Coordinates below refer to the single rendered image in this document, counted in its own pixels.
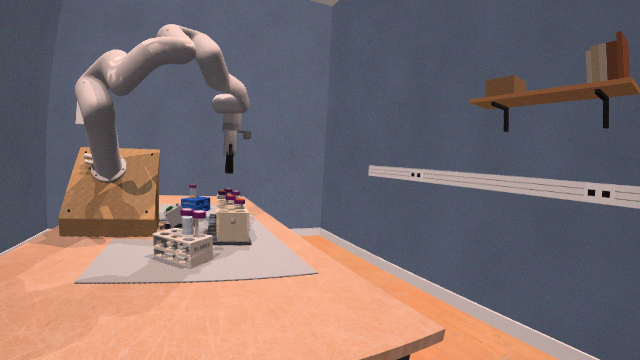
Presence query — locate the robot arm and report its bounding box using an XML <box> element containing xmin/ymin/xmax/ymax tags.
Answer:
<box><xmin>75</xmin><ymin>24</ymin><xmax>251</xmax><ymax>182</ymax></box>

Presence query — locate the blue tube rack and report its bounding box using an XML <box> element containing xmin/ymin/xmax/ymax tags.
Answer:
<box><xmin>181</xmin><ymin>196</ymin><xmax>210</xmax><ymax>211</ymax></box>

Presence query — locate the beige tube rack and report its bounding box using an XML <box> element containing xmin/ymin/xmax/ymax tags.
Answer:
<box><xmin>153</xmin><ymin>228</ymin><xmax>213</xmax><ymax>268</ymax></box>

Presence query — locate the grey bench mat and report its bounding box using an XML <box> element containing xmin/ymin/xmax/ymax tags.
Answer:
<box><xmin>74</xmin><ymin>213</ymin><xmax>318</xmax><ymax>284</ymax></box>

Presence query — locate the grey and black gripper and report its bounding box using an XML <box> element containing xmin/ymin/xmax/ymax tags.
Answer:
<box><xmin>222</xmin><ymin>130</ymin><xmax>239</xmax><ymax>174</ymax></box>

